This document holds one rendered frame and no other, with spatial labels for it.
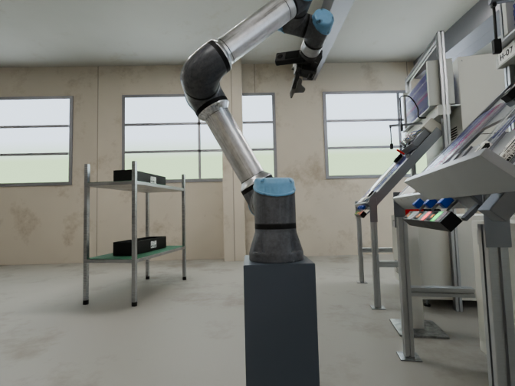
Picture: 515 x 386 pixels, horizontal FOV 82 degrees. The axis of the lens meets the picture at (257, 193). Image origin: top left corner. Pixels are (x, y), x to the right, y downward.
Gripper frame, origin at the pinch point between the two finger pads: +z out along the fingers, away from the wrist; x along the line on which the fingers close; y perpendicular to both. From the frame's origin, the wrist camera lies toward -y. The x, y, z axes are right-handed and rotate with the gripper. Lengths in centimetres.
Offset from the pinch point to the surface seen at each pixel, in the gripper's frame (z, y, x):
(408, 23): 150, 175, 250
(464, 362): 24, 93, -107
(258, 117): 288, 16, 166
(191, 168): 322, -71, 79
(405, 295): 25, 67, -82
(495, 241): -50, 38, -72
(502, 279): -48, 41, -80
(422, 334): 51, 94, -99
